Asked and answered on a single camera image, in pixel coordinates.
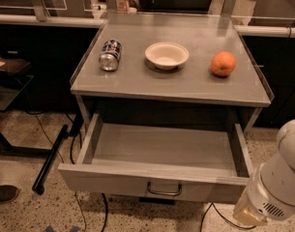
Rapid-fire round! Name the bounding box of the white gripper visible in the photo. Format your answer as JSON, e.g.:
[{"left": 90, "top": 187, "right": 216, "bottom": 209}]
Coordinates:
[{"left": 233, "top": 163, "right": 295, "bottom": 226}]

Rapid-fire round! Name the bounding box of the grey top drawer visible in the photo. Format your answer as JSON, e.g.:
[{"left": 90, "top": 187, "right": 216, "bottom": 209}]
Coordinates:
[{"left": 58, "top": 115, "right": 253, "bottom": 203}]

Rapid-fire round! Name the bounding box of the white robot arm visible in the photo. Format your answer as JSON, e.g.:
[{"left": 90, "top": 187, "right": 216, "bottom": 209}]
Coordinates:
[{"left": 233, "top": 119, "right": 295, "bottom": 226}]

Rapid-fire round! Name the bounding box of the grey drawer cabinet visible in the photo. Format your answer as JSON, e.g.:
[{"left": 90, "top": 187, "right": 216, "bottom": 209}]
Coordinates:
[{"left": 70, "top": 13, "right": 275, "bottom": 137}]

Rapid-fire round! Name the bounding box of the orange fruit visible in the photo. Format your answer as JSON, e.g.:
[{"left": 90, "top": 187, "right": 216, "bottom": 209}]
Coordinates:
[{"left": 211, "top": 51, "right": 236, "bottom": 77}]

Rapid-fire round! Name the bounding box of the white paper bowl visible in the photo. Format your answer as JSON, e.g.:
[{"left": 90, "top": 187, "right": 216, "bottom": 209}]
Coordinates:
[{"left": 145, "top": 43, "right": 190, "bottom": 71}]

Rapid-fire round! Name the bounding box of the blue soda can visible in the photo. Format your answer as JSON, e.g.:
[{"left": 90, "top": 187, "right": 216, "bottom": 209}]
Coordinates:
[{"left": 99, "top": 39, "right": 122, "bottom": 72}]

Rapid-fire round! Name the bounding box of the black metal stand leg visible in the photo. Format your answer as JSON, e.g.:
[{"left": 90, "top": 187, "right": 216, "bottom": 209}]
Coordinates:
[{"left": 32, "top": 125, "right": 68, "bottom": 195}]

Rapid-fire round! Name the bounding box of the dark brown shoe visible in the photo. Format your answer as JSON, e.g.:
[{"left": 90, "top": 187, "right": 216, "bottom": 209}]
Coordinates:
[{"left": 0, "top": 185, "right": 19, "bottom": 203}]

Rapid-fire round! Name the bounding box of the black side table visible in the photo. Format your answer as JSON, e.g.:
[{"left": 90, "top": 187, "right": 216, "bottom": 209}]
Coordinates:
[{"left": 0, "top": 55, "right": 33, "bottom": 111}]

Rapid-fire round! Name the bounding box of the black floor cable right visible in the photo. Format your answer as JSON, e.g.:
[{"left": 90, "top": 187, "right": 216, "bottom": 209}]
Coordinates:
[{"left": 199, "top": 202, "right": 257, "bottom": 232}]

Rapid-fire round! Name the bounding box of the black floor cable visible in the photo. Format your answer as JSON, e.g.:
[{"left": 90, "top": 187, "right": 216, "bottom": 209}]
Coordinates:
[
  {"left": 67, "top": 113, "right": 109, "bottom": 232},
  {"left": 199, "top": 202, "right": 257, "bottom": 232}
]

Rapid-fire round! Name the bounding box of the black top drawer handle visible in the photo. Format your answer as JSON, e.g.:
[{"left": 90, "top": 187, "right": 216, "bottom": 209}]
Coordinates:
[{"left": 147, "top": 182, "right": 183, "bottom": 197}]

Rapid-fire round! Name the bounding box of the black floor cable left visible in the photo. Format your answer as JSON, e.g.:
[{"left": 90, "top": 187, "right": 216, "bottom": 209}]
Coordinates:
[{"left": 67, "top": 113, "right": 109, "bottom": 232}]

